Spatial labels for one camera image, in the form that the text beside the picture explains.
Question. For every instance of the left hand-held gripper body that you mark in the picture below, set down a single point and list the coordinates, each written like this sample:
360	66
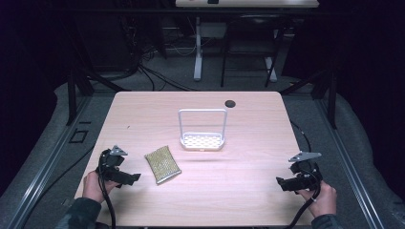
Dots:
112	161

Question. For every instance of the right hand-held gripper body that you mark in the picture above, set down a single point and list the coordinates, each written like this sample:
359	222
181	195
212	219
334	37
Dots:
306	168

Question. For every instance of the gold mesh scouring sponge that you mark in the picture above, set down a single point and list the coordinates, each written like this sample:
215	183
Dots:
162	164

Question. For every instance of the person's right hand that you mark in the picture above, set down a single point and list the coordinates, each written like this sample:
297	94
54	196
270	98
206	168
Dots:
322	202

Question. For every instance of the person's left hand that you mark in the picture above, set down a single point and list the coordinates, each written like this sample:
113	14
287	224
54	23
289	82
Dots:
92	189

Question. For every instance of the white desk leg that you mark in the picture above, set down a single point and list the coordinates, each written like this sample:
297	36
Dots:
271	68
198	54

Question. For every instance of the black metal stool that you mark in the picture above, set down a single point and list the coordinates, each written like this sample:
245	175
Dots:
251	35

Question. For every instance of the dark device on desk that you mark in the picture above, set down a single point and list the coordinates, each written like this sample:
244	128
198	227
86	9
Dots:
213	1

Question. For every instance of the grey metal floor rail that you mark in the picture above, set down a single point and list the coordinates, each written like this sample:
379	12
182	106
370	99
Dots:
47	162
350	168

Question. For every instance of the black metal frame stand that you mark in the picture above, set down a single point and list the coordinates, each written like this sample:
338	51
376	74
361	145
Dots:
74	86
331	92

